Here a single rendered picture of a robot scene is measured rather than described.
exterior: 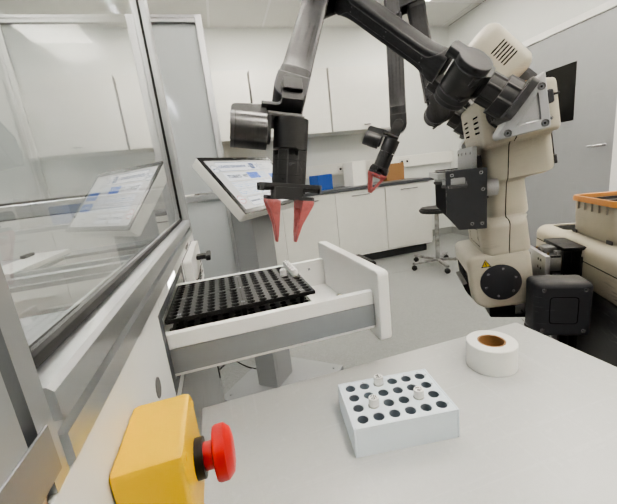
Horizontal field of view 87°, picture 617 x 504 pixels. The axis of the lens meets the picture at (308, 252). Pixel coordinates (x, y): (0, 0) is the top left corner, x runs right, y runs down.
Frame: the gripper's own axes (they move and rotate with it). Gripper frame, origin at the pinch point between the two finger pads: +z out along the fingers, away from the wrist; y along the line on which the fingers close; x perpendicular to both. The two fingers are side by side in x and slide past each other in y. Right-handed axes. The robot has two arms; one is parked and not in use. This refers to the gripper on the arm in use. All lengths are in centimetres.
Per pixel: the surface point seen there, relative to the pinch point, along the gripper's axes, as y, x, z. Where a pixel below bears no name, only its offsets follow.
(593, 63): -296, -178, -129
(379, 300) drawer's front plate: -11.6, 14.1, 7.2
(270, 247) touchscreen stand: -13, -102, 20
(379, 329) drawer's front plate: -12.3, 13.7, 12.0
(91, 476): 18.0, 38.0, 8.2
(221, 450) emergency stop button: 11.0, 34.6, 10.8
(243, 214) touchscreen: 3, -74, 2
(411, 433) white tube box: -9.8, 27.7, 18.2
